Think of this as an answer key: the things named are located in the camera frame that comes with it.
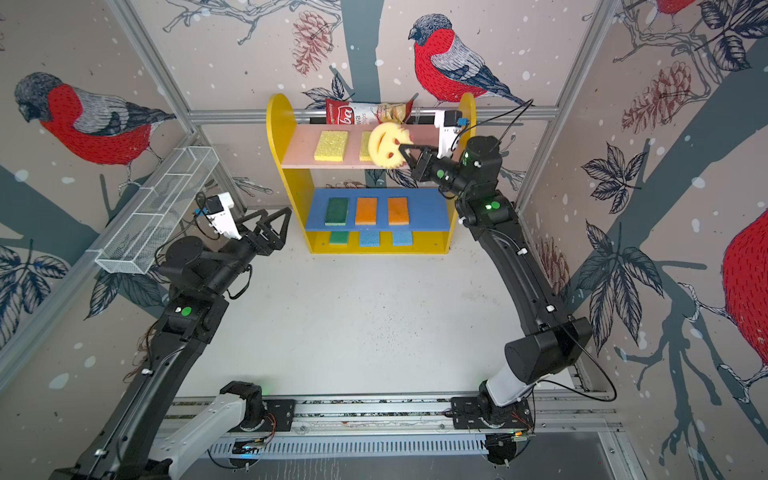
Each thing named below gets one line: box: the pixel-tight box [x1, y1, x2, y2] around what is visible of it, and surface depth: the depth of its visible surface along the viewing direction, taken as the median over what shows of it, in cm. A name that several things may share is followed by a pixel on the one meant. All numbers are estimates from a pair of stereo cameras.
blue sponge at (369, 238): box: [360, 231, 380, 247], surface depth 109 cm
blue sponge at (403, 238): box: [393, 231, 413, 246], surface depth 110 cm
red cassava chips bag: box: [326, 94, 419, 125], surface depth 87 cm
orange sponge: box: [388, 197, 410, 226], surface depth 102 cm
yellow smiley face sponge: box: [368, 121, 414, 169], surface depth 65 cm
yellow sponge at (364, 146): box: [359, 131, 372, 162], surface depth 80 cm
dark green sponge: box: [325, 198, 350, 226], surface depth 100 cm
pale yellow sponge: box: [355, 197, 377, 225], surface depth 100 cm
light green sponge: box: [330, 231, 349, 245], surface depth 109 cm
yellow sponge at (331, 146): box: [314, 130, 348, 162], surface depth 80 cm
